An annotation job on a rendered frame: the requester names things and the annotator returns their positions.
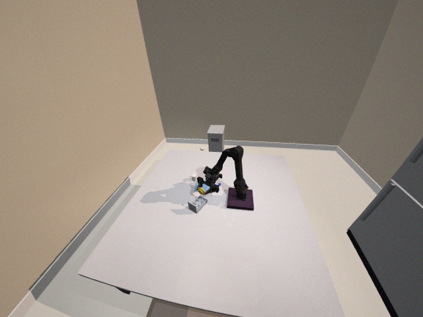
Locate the light blue flat mat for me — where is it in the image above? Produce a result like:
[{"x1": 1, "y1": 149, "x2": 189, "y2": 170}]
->
[{"x1": 194, "y1": 181, "x2": 210, "y2": 192}]

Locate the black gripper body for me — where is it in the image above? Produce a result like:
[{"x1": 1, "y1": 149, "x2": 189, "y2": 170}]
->
[{"x1": 197, "y1": 177, "x2": 219, "y2": 193}]

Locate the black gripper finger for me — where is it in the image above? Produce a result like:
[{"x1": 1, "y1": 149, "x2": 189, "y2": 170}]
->
[
  {"x1": 196, "y1": 180, "x2": 203, "y2": 191},
  {"x1": 204, "y1": 186, "x2": 215, "y2": 195}
]

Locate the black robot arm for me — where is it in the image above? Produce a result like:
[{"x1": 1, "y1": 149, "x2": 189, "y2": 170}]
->
[{"x1": 203, "y1": 146, "x2": 248, "y2": 201}]

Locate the grey dish rack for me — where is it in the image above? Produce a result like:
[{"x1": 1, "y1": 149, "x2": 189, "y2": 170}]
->
[{"x1": 187, "y1": 196, "x2": 208, "y2": 214}]

